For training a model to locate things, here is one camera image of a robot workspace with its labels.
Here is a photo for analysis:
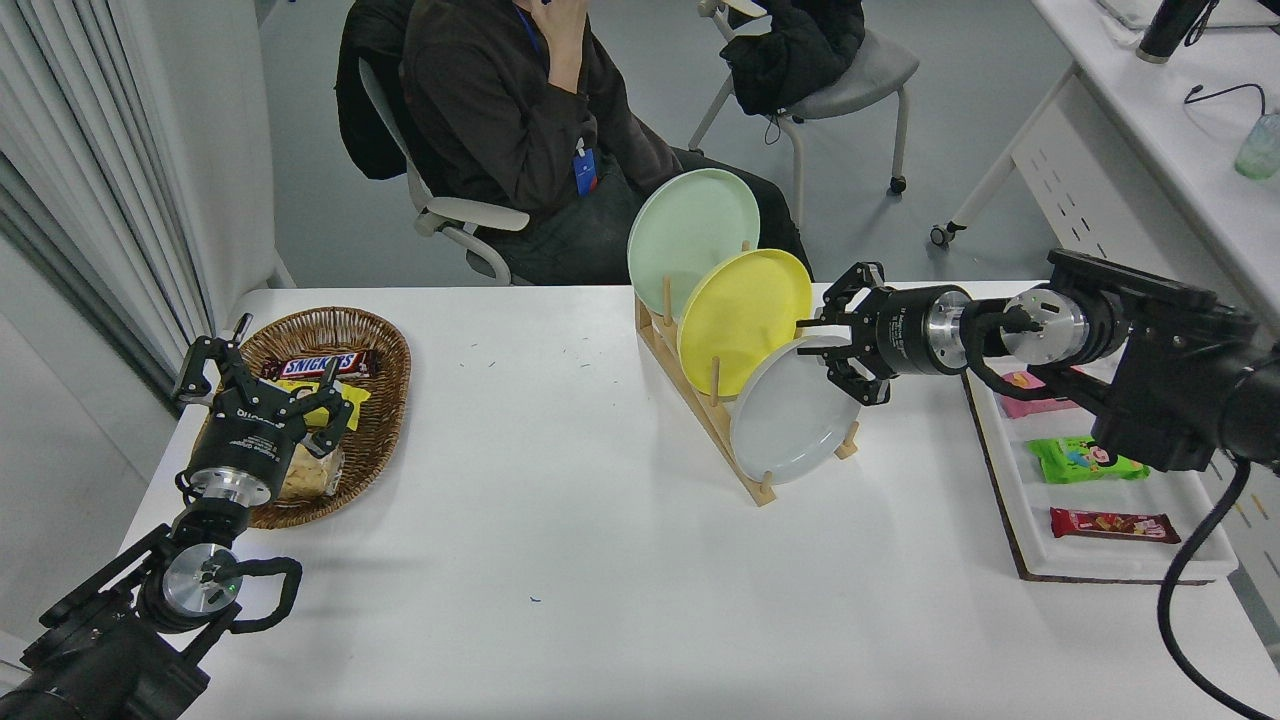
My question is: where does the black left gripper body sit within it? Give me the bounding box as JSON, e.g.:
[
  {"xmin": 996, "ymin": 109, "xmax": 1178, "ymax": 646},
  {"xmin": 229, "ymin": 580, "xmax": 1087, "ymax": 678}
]
[{"xmin": 192, "ymin": 396, "xmax": 307, "ymax": 487}]

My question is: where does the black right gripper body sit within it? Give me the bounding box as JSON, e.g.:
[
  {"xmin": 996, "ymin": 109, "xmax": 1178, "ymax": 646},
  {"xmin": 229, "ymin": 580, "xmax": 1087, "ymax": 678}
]
[{"xmin": 850, "ymin": 286, "xmax": 937, "ymax": 380}]

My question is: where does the grey plate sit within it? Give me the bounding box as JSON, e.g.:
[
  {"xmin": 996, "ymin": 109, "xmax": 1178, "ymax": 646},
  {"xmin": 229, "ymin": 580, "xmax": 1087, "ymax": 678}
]
[{"xmin": 729, "ymin": 335, "xmax": 861, "ymax": 487}]

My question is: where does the wooden plate rack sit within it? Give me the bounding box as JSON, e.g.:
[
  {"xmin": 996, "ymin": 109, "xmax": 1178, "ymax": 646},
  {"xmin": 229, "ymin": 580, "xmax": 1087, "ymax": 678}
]
[{"xmin": 635, "ymin": 240, "xmax": 861, "ymax": 508}]

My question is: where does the yellow plate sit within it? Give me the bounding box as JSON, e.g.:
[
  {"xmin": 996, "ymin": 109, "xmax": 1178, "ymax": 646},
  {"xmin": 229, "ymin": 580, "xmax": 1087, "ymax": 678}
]
[{"xmin": 677, "ymin": 248, "xmax": 813, "ymax": 399}]

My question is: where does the pale green plate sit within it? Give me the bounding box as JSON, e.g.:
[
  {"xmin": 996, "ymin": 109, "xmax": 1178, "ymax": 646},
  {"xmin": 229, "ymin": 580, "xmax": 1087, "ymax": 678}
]
[{"xmin": 627, "ymin": 168, "xmax": 761, "ymax": 321}]

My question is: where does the person's hand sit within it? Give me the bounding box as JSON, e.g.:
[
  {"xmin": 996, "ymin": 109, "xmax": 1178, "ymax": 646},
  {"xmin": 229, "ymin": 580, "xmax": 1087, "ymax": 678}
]
[{"xmin": 538, "ymin": 0, "xmax": 593, "ymax": 71}]

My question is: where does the yellow snack packet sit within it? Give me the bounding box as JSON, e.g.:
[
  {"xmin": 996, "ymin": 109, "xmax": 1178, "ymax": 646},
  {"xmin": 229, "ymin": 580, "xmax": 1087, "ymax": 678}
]
[{"xmin": 272, "ymin": 378, "xmax": 373, "ymax": 431}]

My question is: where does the brown wicker basket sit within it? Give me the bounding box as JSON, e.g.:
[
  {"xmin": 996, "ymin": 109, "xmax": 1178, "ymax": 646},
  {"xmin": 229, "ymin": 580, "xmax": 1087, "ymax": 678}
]
[{"xmin": 205, "ymin": 307, "xmax": 413, "ymax": 530}]

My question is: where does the Snickers chocolate bar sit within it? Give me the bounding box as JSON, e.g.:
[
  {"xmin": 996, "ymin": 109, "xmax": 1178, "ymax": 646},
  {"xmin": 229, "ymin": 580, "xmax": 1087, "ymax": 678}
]
[{"xmin": 262, "ymin": 350, "xmax": 383, "ymax": 381}]

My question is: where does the clear bag of crackers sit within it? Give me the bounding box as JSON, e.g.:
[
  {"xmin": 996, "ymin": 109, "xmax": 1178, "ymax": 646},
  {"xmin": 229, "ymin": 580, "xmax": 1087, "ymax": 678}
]
[{"xmin": 278, "ymin": 440, "xmax": 346, "ymax": 501}]

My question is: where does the pink snack packet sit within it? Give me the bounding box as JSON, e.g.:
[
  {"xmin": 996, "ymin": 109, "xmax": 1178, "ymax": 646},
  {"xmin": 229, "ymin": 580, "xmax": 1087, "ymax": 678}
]
[{"xmin": 1000, "ymin": 370, "xmax": 1086, "ymax": 419}]

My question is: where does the green snack packet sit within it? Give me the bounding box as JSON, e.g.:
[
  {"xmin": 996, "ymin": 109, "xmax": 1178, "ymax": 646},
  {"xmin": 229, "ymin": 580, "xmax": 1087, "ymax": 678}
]
[{"xmin": 1028, "ymin": 436, "xmax": 1151, "ymax": 486}]

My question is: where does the grey chair with castors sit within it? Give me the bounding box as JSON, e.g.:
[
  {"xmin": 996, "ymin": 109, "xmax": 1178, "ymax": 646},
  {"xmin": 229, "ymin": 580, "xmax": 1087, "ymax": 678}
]
[{"xmin": 688, "ymin": 0, "xmax": 919, "ymax": 196}]

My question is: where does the white office chair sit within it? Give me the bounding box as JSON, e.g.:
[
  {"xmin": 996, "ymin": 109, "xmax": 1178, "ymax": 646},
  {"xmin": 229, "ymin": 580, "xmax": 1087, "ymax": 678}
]
[{"xmin": 358, "ymin": 58, "xmax": 531, "ymax": 286}]

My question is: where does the black jacket on grey chair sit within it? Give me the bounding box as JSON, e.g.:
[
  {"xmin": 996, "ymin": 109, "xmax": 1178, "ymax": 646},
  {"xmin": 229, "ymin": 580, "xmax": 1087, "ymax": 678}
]
[{"xmin": 720, "ymin": 0, "xmax": 866, "ymax": 117}]

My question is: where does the red snack bar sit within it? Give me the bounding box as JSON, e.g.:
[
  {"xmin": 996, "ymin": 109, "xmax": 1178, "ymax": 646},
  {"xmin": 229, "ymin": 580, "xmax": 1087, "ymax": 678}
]
[{"xmin": 1050, "ymin": 507, "xmax": 1182, "ymax": 545}]

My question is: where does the white rectangular tray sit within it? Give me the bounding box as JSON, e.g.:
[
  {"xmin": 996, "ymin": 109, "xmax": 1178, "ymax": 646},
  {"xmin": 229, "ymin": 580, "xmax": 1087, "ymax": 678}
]
[{"xmin": 965, "ymin": 345, "xmax": 1241, "ymax": 584}]

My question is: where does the white curtain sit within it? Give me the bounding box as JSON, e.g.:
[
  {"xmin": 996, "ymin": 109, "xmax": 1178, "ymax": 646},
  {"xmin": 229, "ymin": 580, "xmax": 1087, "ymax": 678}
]
[{"xmin": 0, "ymin": 0, "xmax": 216, "ymax": 401}]

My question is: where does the person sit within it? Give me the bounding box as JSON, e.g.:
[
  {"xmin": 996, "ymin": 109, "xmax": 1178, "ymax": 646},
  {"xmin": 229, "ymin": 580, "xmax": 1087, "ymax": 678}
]
[{"xmin": 400, "ymin": 0, "xmax": 813, "ymax": 286}]

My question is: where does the clear green bottle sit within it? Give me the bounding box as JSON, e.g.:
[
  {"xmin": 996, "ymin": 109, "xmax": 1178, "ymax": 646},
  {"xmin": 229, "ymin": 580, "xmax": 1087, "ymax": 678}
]
[{"xmin": 1234, "ymin": 110, "xmax": 1280, "ymax": 182}]

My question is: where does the black flask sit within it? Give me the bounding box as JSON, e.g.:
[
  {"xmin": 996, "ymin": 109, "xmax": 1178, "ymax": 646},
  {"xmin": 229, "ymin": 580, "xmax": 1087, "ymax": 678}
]
[{"xmin": 1136, "ymin": 0, "xmax": 1213, "ymax": 65}]

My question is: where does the blue lanyard with badge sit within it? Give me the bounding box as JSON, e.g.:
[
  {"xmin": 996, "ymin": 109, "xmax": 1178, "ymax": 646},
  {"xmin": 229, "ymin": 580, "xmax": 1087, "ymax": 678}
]
[{"xmin": 515, "ymin": 5, "xmax": 599, "ymax": 198}]

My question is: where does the black cable on desk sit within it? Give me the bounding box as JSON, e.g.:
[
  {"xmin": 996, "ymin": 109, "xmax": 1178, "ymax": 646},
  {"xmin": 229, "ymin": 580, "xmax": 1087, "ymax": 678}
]
[{"xmin": 1185, "ymin": 83, "xmax": 1269, "ymax": 116}]

